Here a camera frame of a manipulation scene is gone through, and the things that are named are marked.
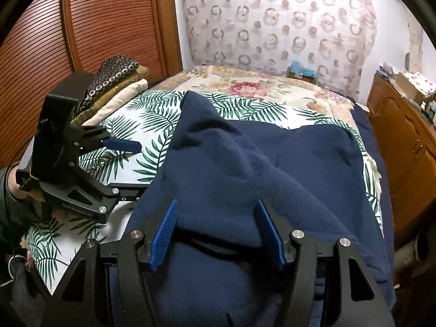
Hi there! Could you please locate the beige tied curtain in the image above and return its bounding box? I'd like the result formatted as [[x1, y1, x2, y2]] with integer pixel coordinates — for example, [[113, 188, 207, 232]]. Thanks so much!
[[406, 24, 425, 75]]

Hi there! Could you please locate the floral blanket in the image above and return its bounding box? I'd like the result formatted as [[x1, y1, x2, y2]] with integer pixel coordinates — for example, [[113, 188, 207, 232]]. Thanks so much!
[[160, 65, 362, 130]]

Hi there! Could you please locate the person's dark clothing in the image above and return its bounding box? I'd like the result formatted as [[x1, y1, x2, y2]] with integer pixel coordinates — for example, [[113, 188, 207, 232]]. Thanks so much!
[[0, 252, 46, 327]]

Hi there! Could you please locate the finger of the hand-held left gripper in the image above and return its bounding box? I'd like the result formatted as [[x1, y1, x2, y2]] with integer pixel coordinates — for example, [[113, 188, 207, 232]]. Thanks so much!
[[39, 164, 148, 225], [69, 125, 143, 153]]

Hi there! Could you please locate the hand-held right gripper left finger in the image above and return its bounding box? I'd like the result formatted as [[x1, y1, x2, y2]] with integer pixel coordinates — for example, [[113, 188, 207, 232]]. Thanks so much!
[[43, 198, 179, 327]]

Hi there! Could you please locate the gold folded cloth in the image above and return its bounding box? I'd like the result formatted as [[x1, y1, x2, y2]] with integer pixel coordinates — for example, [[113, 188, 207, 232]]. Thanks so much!
[[71, 66, 150, 124]]

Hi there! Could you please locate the person's left forearm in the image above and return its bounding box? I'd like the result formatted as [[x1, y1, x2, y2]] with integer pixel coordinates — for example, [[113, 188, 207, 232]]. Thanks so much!
[[0, 165, 46, 242]]

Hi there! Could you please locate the cardboard box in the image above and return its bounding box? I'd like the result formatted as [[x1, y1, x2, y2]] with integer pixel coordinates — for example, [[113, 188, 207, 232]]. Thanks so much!
[[393, 73, 426, 106]]

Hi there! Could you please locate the dark blue bed cover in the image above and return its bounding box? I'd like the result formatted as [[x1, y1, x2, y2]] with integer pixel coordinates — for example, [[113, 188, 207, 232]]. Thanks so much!
[[350, 104, 390, 219]]

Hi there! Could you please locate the navy t-shirt with orange print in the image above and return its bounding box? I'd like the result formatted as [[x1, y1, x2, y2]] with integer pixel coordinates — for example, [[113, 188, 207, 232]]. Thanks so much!
[[109, 91, 396, 327]]

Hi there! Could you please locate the ring-patterned sheer curtain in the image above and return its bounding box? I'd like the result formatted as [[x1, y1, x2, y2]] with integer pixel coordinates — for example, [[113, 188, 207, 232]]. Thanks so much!
[[179, 0, 379, 103]]

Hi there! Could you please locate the blue box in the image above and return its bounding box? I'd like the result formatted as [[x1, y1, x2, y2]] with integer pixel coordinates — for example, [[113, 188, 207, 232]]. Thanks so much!
[[286, 60, 318, 84]]

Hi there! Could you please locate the wooden dresser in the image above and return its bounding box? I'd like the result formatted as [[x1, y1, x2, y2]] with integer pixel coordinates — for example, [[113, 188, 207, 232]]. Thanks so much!
[[366, 71, 436, 237]]

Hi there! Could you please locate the white dotted cloth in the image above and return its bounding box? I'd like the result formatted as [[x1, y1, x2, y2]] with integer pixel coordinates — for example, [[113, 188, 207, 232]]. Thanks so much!
[[400, 71, 436, 98]]

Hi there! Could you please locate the palm leaf print bed sheet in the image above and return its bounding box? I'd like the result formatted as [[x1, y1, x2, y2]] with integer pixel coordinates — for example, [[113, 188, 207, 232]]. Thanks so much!
[[25, 90, 384, 295]]

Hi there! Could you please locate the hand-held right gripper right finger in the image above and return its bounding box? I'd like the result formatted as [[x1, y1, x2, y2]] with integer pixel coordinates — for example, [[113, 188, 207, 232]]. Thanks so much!
[[254, 198, 396, 327]]

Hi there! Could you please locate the wooden slatted wardrobe door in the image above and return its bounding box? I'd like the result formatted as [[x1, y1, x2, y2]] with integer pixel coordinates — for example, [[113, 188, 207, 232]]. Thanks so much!
[[0, 0, 184, 169]]

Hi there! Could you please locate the black ring-patterned folded cloth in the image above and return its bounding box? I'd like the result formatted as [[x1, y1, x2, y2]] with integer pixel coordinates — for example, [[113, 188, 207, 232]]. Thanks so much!
[[79, 54, 139, 114]]

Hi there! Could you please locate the cream folded cloth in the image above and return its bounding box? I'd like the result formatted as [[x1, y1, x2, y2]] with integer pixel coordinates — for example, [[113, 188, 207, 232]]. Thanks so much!
[[83, 79, 149, 127]]

